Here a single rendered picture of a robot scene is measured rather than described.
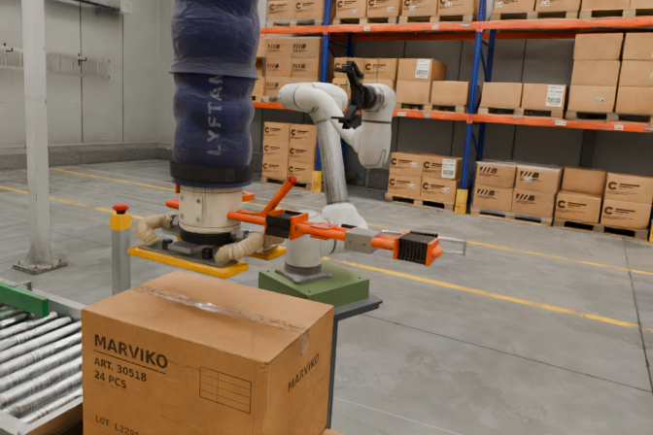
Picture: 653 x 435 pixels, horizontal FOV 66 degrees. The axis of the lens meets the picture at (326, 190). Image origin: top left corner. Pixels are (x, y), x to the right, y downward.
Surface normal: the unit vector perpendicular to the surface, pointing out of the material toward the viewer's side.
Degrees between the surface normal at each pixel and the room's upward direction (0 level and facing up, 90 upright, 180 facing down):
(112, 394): 90
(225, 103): 71
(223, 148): 79
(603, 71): 90
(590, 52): 91
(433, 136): 90
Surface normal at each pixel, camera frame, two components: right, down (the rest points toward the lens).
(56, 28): 0.87, 0.13
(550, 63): -0.48, 0.11
